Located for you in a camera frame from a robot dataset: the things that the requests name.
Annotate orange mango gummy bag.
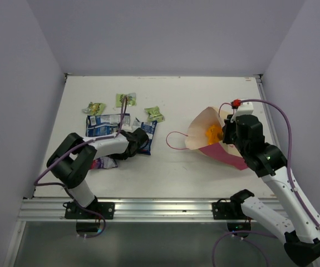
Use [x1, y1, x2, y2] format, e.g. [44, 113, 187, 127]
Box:
[205, 125, 223, 145]

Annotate cream pink paper cake bag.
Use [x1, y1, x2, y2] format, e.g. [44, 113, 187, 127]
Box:
[182, 106, 248, 171]

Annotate purple Fox's candy bag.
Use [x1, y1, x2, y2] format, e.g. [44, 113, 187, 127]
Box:
[90, 156, 118, 170]

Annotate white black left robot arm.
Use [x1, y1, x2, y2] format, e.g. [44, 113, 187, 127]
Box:
[46, 128, 149, 219]

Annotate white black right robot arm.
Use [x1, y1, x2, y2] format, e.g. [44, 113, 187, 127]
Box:
[223, 115, 320, 266]

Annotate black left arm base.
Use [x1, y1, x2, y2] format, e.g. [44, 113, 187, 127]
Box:
[62, 201, 115, 220]

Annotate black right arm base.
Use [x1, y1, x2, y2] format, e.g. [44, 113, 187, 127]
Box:
[211, 199, 244, 220]

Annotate large blue chips bag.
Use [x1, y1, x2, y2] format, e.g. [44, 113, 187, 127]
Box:
[85, 114, 121, 137]

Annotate small blue snack packet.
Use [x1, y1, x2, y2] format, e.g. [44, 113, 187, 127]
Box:
[132, 117, 159, 156]

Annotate green candy packet back side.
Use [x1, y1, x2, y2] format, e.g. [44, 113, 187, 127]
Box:
[144, 106, 165, 122]

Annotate green Himalaya candy packet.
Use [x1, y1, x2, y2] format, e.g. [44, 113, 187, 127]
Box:
[115, 93, 137, 107]

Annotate crumpled green candy packet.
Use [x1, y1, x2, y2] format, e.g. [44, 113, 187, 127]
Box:
[82, 102, 106, 116]

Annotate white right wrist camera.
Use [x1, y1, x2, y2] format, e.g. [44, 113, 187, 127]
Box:
[230, 99, 254, 122]

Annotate aluminium table edge rail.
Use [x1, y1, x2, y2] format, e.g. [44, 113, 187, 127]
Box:
[253, 74, 282, 149]

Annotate aluminium front mounting rail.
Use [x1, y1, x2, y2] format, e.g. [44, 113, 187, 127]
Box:
[17, 197, 285, 223]

